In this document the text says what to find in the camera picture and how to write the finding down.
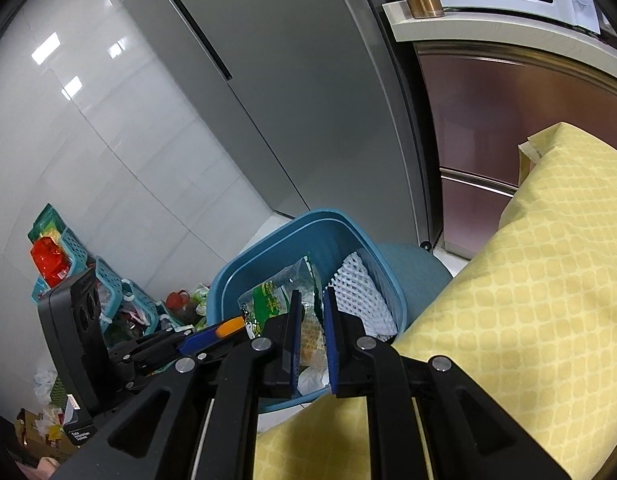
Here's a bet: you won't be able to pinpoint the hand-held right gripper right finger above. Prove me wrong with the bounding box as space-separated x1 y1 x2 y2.
322 286 574 480

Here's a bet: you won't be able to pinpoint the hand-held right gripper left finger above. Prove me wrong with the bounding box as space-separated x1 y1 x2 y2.
53 289 304 480

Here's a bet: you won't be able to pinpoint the white plastic bag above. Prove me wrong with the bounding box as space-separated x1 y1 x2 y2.
33 370 59 401

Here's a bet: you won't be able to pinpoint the pink lower cabinets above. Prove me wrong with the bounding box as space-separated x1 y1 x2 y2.
413 42 617 261

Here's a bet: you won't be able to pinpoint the blue plastic bin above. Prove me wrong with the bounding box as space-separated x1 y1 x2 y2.
206 208 406 413

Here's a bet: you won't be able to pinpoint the white tissue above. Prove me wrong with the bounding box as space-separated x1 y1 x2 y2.
298 360 331 396

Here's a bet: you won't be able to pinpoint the white kitchen counter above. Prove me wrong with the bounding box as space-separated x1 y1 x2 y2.
382 1 617 86

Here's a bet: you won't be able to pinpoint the yellow tablecloth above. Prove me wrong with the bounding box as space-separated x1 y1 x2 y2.
253 122 617 480

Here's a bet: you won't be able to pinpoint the grey refrigerator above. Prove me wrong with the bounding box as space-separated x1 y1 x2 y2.
106 0 444 251

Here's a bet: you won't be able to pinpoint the teal round stool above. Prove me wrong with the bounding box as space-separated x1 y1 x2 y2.
375 242 454 331

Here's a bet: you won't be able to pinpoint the white foam net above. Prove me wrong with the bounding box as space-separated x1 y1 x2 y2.
328 251 399 341

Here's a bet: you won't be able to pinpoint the orange peel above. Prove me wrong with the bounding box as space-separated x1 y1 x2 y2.
213 316 246 338

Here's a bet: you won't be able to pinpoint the green printed wrapper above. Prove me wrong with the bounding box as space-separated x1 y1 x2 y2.
237 256 325 361

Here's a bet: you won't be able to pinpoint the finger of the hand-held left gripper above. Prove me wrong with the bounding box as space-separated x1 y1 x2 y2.
133 324 239 377
108 326 195 364

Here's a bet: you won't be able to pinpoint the green snack packet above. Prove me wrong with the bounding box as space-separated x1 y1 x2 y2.
28 203 64 241

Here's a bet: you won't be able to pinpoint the red plastic bag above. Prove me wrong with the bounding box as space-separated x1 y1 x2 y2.
31 237 72 281

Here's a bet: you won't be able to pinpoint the red-lidded jar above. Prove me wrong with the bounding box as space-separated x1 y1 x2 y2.
166 290 199 321

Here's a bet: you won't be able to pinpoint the cardboard box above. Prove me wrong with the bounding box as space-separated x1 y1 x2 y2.
16 407 79 461

